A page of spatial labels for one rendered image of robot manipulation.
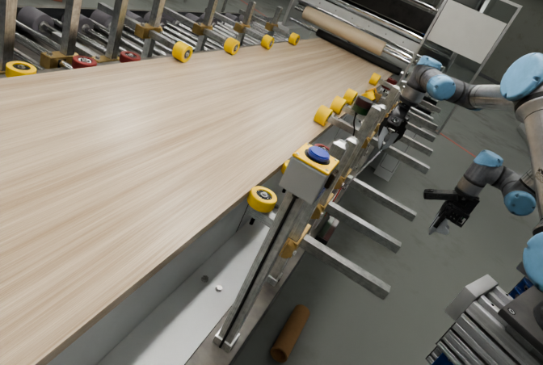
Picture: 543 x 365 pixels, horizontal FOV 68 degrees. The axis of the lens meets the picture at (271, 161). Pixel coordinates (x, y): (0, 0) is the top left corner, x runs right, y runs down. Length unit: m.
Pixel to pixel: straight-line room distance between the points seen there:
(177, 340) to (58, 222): 0.42
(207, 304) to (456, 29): 3.02
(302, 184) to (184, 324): 0.57
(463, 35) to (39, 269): 3.36
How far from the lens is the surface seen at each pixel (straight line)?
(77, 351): 0.89
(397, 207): 1.56
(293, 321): 2.01
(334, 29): 3.82
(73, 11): 1.67
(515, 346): 1.09
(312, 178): 0.67
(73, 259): 0.82
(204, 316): 1.15
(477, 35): 3.66
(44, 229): 0.87
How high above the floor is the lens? 1.50
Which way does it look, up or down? 27 degrees down
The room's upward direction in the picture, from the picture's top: 24 degrees clockwise
